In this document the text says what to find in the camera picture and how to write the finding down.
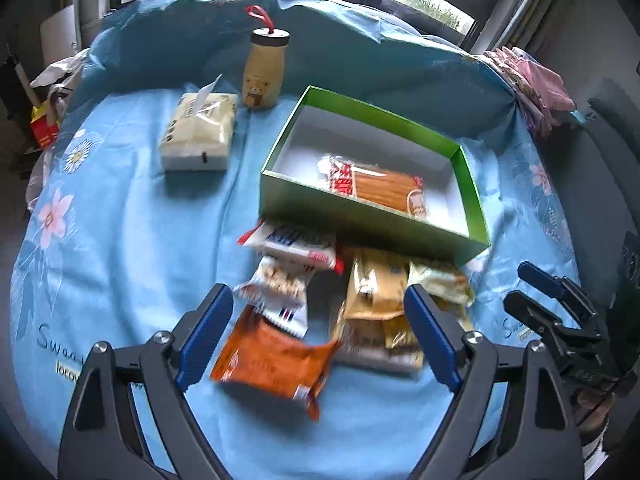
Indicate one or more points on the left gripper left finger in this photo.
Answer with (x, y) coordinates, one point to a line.
(102, 435)

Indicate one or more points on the tissue pack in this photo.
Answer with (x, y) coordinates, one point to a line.
(200, 133)

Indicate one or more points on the orange snack packet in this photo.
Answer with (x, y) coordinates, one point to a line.
(259, 355)

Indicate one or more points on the person's right hand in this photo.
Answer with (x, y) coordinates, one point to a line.
(591, 411)

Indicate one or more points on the pink folded cloth pile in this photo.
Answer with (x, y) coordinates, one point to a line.
(540, 92)

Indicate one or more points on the pale green snack packet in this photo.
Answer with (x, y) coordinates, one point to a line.
(443, 280)

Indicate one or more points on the white red blue snack bag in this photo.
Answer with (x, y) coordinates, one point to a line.
(294, 243)

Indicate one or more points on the biscuit stick snack bag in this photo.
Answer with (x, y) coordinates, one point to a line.
(369, 183)

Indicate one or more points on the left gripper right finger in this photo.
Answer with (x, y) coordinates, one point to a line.
(510, 416)

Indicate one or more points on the yellow bear bottle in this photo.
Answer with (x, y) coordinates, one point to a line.
(265, 64)

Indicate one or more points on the red box on floor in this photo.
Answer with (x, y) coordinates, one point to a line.
(44, 125)

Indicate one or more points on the grey sofa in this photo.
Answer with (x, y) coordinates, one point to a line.
(593, 164)

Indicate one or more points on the green cardboard box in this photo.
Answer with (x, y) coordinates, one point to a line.
(325, 122)

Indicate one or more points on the yellow snack bag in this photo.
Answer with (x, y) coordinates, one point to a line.
(398, 333)

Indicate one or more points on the peanut snack packet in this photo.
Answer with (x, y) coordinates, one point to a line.
(278, 291)

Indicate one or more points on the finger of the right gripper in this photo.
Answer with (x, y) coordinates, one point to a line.
(563, 290)
(537, 314)

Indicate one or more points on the tan yellow snack packet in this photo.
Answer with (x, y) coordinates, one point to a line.
(377, 285)

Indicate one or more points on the clear cracker pack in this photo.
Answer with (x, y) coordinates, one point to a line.
(362, 344)

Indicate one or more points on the blue floral bedsheet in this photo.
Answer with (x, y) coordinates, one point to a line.
(116, 250)

